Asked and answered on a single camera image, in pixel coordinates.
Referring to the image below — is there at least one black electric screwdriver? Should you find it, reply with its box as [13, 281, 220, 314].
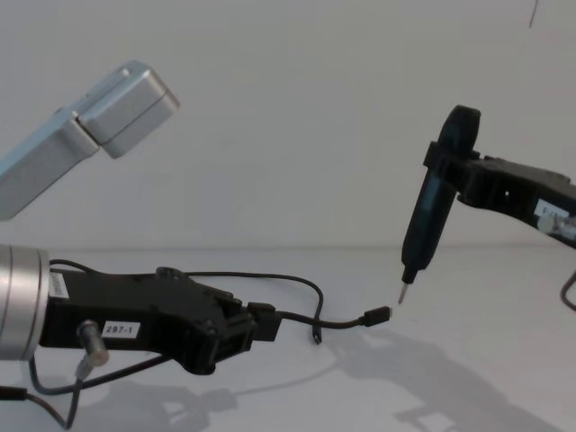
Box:
[398, 104, 483, 317]

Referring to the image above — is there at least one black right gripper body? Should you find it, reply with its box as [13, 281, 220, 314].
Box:
[457, 156, 576, 250]

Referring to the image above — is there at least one thin dark cable loop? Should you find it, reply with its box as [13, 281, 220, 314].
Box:
[559, 273, 576, 312]

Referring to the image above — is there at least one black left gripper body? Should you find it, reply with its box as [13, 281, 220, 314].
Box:
[39, 266, 248, 376]

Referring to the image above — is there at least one black cable with plugs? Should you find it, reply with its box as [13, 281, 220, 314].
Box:
[182, 269, 394, 348]

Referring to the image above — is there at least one thin dark cable silver plug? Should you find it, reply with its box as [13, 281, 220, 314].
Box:
[26, 318, 170, 431]

